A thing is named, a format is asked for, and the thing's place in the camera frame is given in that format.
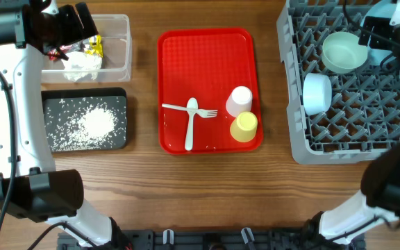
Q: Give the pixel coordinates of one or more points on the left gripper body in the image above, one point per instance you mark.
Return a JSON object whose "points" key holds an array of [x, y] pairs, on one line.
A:
{"points": [[66, 26]]}

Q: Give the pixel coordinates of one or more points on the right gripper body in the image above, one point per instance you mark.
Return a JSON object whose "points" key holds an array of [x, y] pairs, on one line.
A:
{"points": [[382, 26]]}

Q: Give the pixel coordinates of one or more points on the red snack wrapper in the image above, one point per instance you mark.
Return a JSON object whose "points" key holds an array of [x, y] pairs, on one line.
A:
{"points": [[60, 53]]}

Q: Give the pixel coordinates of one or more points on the mint green bowl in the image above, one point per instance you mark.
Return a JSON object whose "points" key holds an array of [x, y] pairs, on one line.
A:
{"points": [[342, 54]]}

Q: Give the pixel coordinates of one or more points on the white napkin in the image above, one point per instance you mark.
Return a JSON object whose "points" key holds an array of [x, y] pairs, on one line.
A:
{"points": [[81, 65]]}

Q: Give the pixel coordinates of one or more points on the yellow snack wrapper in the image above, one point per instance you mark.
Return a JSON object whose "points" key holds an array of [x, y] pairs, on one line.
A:
{"points": [[93, 46]]}

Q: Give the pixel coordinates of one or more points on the light blue rice bowl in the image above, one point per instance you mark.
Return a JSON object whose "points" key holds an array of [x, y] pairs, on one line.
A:
{"points": [[317, 93]]}

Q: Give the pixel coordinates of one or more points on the white rice pile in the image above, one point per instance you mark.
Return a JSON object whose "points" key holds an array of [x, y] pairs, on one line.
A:
{"points": [[89, 123]]}

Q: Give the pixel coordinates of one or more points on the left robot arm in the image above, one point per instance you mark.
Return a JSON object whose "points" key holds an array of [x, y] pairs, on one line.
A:
{"points": [[30, 185]]}

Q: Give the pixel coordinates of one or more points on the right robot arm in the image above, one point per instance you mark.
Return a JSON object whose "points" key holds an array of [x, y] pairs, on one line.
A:
{"points": [[378, 200]]}

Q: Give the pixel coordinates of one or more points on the clear plastic waste bin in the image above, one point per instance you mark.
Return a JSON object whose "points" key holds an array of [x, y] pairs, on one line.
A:
{"points": [[116, 42]]}

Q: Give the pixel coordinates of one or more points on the grey dishwasher rack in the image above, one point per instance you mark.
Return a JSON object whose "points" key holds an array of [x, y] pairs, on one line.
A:
{"points": [[363, 120]]}

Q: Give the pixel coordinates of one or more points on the black plastic tray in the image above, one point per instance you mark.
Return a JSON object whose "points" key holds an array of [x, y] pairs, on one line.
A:
{"points": [[85, 121]]}

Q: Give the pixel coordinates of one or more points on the white plastic cup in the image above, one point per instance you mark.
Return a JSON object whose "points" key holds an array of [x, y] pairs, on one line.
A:
{"points": [[239, 101]]}

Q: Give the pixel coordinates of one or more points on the red serving tray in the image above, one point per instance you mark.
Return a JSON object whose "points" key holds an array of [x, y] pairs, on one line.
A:
{"points": [[207, 64]]}

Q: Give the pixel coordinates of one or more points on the white plastic spoon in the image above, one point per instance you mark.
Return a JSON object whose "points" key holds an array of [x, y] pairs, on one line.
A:
{"points": [[189, 138]]}

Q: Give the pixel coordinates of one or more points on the yellow plastic cup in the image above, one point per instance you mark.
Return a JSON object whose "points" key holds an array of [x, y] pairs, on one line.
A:
{"points": [[244, 127]]}

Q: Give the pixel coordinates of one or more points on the white plastic fork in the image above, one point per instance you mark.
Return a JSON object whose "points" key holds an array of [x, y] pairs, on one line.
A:
{"points": [[201, 112]]}

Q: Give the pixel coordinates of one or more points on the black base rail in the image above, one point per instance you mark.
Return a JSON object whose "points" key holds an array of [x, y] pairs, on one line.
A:
{"points": [[265, 240]]}

